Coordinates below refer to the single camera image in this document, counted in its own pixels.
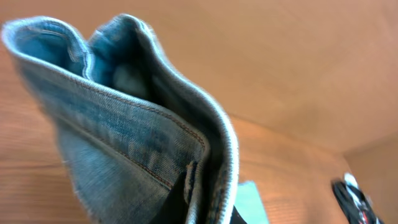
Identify black printed garment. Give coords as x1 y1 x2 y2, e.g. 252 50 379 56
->
331 172 384 224

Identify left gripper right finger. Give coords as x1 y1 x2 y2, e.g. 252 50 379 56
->
229 207 247 224

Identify light blue cloth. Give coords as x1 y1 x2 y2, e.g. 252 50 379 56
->
234 180 269 224

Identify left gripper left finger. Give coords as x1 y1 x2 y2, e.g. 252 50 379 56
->
149 177 192 224

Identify light blue denim jeans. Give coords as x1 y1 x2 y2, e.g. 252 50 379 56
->
1 14 239 223

